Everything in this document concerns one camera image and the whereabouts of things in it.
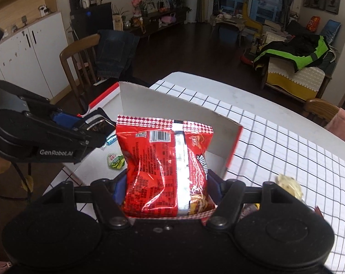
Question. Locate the red cardboard box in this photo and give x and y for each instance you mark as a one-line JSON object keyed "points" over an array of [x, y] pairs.
{"points": [[161, 102]]}

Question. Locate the white photo frame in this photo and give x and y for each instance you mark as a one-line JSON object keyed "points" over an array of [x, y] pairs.
{"points": [[152, 5]]}

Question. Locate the green jelly cup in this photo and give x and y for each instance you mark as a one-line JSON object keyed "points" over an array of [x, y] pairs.
{"points": [[115, 161]]}

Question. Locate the pink flower bouquet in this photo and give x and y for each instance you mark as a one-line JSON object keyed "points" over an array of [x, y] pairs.
{"points": [[136, 2]]}

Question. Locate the wooden dining chair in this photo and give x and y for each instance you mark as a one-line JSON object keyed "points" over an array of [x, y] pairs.
{"points": [[75, 47], [320, 108]]}

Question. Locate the dark television stand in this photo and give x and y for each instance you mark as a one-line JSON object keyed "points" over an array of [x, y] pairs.
{"points": [[155, 27]]}

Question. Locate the small white appliance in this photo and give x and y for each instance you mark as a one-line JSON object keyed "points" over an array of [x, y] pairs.
{"points": [[42, 10]]}

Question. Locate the white cabinet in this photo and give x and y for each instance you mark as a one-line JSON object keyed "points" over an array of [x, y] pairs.
{"points": [[41, 57]]}

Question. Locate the wooden sofa yellow cover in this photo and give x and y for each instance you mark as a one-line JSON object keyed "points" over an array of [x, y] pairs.
{"points": [[292, 80]]}

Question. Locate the red floor toy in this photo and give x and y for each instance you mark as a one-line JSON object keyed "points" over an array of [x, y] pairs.
{"points": [[246, 60]]}

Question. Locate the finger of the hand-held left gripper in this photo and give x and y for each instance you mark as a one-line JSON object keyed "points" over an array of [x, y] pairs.
{"points": [[65, 120], [75, 141]]}

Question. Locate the pale yellow snack packet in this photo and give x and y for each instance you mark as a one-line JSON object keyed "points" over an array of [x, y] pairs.
{"points": [[287, 184]]}

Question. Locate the blue candy stick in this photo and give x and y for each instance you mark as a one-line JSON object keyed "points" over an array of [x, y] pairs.
{"points": [[111, 140]]}

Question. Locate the paper bag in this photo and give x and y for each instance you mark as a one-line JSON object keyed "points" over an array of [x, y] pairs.
{"points": [[118, 24]]}

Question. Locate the blue storage bin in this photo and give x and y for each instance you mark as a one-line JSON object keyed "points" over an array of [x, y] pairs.
{"points": [[228, 34]]}

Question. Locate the wooden wall shelf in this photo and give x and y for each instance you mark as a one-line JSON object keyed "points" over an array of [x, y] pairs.
{"points": [[24, 2]]}

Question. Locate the black green jacket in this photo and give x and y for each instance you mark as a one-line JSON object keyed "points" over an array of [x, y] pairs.
{"points": [[280, 48]]}

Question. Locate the blue jeans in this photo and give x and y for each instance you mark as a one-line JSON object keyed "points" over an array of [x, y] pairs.
{"points": [[112, 54]]}

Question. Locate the white kettle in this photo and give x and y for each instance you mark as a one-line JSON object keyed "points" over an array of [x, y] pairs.
{"points": [[85, 2]]}

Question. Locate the black tea bar cabinet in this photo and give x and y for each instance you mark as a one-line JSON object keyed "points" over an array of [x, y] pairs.
{"points": [[98, 17]]}

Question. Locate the orange red bag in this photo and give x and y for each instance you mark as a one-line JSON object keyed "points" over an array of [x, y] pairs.
{"points": [[313, 24]]}

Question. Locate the dark foil snack packet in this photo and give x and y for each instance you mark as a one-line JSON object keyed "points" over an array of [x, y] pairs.
{"points": [[99, 128]]}

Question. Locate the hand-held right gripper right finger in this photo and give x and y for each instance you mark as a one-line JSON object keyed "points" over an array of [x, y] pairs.
{"points": [[213, 189]]}

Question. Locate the small coffee table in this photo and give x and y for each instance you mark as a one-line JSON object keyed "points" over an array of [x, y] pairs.
{"points": [[226, 20]]}

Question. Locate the red checkered snack packet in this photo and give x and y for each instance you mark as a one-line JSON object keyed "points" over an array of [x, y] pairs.
{"points": [[149, 171]]}

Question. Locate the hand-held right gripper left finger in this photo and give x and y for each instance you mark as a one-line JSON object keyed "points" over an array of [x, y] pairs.
{"points": [[118, 189]]}

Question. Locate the yellow giraffe toy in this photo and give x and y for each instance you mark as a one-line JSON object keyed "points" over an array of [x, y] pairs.
{"points": [[246, 8]]}

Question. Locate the pink towel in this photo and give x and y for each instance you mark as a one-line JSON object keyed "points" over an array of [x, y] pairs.
{"points": [[342, 125]]}

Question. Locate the white checked tablecloth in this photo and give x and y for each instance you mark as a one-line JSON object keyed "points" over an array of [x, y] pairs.
{"points": [[275, 148]]}

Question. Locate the pink handbag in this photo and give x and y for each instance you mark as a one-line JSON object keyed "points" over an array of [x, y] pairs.
{"points": [[169, 20]]}

